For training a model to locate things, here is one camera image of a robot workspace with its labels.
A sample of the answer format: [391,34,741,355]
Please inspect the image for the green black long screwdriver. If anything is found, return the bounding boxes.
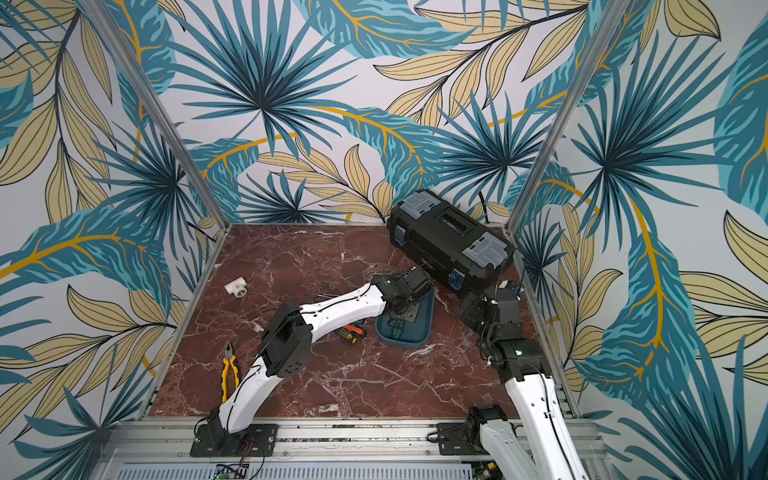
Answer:
[388,318,404,339]

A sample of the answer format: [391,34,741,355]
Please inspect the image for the orange black large screwdriver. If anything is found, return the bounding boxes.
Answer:
[337,324,367,344]

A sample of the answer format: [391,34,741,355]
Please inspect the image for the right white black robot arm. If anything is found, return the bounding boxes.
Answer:
[458,286,588,479]

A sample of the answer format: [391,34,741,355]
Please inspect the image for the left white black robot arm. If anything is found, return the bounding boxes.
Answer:
[206,268,433,448]

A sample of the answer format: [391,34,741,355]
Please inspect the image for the teal plastic storage box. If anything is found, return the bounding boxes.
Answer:
[375,289,435,349]

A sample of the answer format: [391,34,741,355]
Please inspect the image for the black plastic toolbox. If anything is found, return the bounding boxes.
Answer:
[387,190,514,297]

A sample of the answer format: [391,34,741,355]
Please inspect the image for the white pipe tee fitting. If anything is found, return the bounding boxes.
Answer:
[225,277,248,298]

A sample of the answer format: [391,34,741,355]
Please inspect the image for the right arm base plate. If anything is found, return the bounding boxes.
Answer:
[427,423,488,456]

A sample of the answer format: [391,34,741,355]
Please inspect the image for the aluminium front rail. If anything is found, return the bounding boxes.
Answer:
[95,417,613,464]

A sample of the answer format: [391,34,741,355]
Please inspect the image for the yellow handled pliers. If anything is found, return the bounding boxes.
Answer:
[221,342,240,403]

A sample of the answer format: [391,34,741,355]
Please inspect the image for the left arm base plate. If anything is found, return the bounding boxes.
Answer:
[189,424,279,458]

